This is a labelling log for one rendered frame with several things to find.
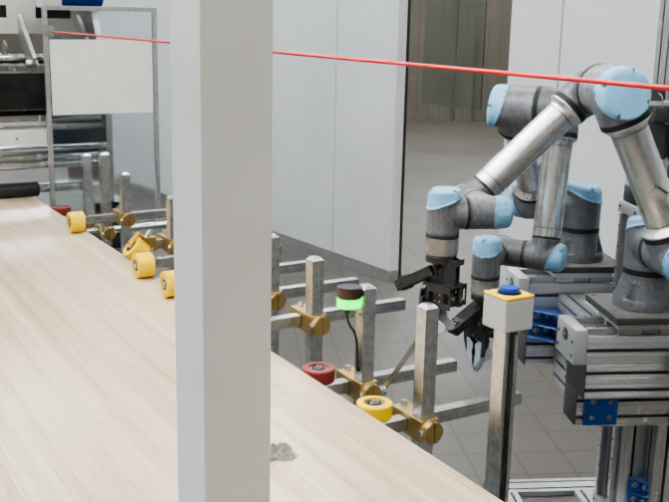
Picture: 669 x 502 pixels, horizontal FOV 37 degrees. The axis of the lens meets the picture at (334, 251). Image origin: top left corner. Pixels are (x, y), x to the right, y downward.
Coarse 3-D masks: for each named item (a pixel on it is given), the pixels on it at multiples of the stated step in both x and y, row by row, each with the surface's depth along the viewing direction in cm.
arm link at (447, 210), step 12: (432, 192) 218; (444, 192) 217; (456, 192) 218; (432, 204) 219; (444, 204) 217; (456, 204) 218; (432, 216) 219; (444, 216) 218; (456, 216) 218; (432, 228) 220; (444, 228) 219; (456, 228) 220
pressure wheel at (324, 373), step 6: (306, 366) 240; (312, 366) 240; (318, 366) 238; (324, 366) 240; (330, 366) 240; (306, 372) 237; (312, 372) 236; (318, 372) 236; (324, 372) 236; (330, 372) 236; (318, 378) 236; (324, 378) 236; (330, 378) 237; (324, 384) 236
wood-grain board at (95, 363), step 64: (0, 256) 342; (64, 256) 343; (0, 320) 272; (64, 320) 273; (128, 320) 274; (0, 384) 225; (64, 384) 226; (128, 384) 227; (320, 384) 229; (0, 448) 193; (64, 448) 193; (128, 448) 194; (320, 448) 196; (384, 448) 196
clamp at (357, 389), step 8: (352, 368) 249; (336, 376) 248; (344, 376) 245; (352, 376) 243; (352, 384) 242; (360, 384) 239; (368, 384) 239; (376, 384) 239; (352, 392) 242; (360, 392) 238; (368, 392) 238; (376, 392) 239
